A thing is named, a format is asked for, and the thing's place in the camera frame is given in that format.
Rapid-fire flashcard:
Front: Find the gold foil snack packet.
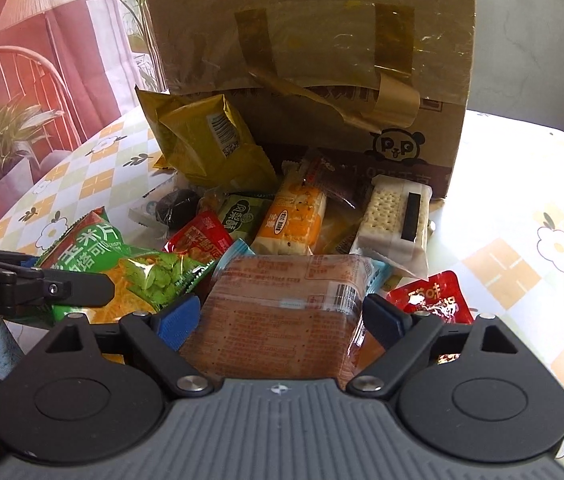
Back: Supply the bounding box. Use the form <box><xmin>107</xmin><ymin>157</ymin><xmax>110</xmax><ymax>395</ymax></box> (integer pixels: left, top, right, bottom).
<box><xmin>135</xmin><ymin>85</ymin><xmax>189</xmax><ymax>173</ymax></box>

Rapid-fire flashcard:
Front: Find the green rice crisp packet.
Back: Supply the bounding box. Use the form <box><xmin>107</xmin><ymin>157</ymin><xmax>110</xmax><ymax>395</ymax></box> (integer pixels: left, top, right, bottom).
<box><xmin>34</xmin><ymin>208</ymin><xmax>220</xmax><ymax>326</ymax></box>

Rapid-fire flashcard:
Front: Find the red snack packet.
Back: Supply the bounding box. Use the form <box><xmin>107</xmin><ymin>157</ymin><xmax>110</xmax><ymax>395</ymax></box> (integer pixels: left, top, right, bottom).
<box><xmin>386</xmin><ymin>271</ymin><xmax>476</xmax><ymax>367</ymax></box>
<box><xmin>163</xmin><ymin>210</ymin><xmax>235</xmax><ymax>267</ymax></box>

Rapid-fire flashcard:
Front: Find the checked flower tablecloth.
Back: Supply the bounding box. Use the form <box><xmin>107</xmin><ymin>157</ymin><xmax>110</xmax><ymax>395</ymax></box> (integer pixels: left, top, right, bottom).
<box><xmin>0</xmin><ymin>105</ymin><xmax>564</xmax><ymax>461</ymax></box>

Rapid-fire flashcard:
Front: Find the small green snack packet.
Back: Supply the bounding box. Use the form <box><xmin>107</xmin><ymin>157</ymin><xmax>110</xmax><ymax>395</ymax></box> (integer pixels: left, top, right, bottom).
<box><xmin>216</xmin><ymin>192</ymin><xmax>273</xmax><ymax>242</ymax></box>

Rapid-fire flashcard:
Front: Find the brown cardboard box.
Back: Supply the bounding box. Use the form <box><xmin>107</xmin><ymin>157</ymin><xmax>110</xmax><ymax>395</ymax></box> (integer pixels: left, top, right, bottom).
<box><xmin>146</xmin><ymin>0</ymin><xmax>477</xmax><ymax>202</ymax></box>

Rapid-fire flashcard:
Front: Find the amber clear snack packet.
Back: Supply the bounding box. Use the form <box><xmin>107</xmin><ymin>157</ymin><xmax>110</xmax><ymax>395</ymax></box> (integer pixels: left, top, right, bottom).
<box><xmin>314</xmin><ymin>205</ymin><xmax>363</xmax><ymax>257</ymax></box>

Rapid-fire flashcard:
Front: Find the yellow snack packet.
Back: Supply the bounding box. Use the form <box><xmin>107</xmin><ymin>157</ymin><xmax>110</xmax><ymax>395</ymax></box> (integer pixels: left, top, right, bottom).
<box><xmin>156</xmin><ymin>94</ymin><xmax>279</xmax><ymax>194</ymax></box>

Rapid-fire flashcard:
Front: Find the orange white cracker packet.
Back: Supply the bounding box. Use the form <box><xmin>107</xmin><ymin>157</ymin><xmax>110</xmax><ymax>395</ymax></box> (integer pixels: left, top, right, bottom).
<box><xmin>252</xmin><ymin>170</ymin><xmax>327</xmax><ymax>257</ymax></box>

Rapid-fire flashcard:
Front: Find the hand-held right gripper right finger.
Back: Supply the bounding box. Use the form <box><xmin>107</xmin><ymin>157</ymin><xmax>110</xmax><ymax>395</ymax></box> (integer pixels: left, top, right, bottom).
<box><xmin>346</xmin><ymin>294</ymin><xmax>519</xmax><ymax>397</ymax></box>

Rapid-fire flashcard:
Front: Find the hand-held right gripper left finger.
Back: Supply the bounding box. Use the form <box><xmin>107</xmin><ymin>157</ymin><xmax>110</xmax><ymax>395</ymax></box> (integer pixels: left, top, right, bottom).
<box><xmin>44</xmin><ymin>294</ymin><xmax>215</xmax><ymax>397</ymax></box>

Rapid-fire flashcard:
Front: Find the dark round snack clear wrapper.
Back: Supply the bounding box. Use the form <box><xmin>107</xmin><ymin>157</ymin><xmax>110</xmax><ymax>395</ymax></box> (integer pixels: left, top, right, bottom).
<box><xmin>129</xmin><ymin>189</ymin><xmax>203</xmax><ymax>232</ymax></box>

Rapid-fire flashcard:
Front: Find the dark brown snack packet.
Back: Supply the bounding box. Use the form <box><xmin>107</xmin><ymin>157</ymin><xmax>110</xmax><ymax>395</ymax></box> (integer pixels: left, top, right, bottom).
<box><xmin>306</xmin><ymin>152</ymin><xmax>373</xmax><ymax>211</ymax></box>

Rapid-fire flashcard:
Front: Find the printed curtain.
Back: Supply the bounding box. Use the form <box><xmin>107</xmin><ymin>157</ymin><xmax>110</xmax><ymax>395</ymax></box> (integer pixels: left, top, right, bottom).
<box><xmin>0</xmin><ymin>0</ymin><xmax>169</xmax><ymax>247</ymax></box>

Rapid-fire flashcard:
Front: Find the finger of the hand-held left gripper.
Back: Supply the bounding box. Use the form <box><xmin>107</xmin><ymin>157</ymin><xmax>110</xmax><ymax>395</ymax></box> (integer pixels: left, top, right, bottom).
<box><xmin>12</xmin><ymin>266</ymin><xmax>115</xmax><ymax>317</ymax></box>
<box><xmin>0</xmin><ymin>246</ymin><xmax>46</xmax><ymax>275</ymax></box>

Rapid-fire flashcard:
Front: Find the large clear orange-print packet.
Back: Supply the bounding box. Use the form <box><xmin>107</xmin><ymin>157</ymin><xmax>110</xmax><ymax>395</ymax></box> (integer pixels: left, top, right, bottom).
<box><xmin>179</xmin><ymin>237</ymin><xmax>393</xmax><ymax>382</ymax></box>

